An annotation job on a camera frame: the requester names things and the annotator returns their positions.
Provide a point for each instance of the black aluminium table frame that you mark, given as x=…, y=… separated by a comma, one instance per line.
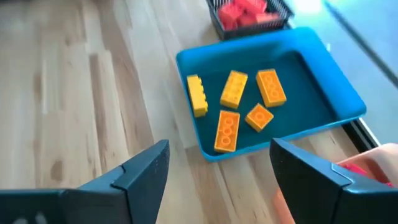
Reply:
x=360, y=137

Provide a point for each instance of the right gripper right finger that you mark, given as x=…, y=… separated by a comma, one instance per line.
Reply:
x=311, y=193

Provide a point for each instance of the blue plastic bin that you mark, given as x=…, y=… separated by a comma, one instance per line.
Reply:
x=295, y=124

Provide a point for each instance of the orange-red toy brick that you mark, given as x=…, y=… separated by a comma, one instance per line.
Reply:
x=230, y=14

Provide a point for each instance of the black mesh basket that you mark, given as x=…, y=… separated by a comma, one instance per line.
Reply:
x=248, y=31

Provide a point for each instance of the yellow-orange toy brick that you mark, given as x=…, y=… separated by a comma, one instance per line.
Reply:
x=271, y=88
x=234, y=89
x=227, y=131

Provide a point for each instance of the lemon yellow toy brick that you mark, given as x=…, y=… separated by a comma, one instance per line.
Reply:
x=197, y=96

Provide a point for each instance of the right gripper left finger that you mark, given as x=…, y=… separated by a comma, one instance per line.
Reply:
x=136, y=196

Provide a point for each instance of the red toy brick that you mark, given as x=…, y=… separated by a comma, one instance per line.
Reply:
x=247, y=20
x=267, y=17
x=357, y=170

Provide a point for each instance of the small yellow toy brick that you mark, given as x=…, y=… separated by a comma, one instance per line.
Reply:
x=259, y=117

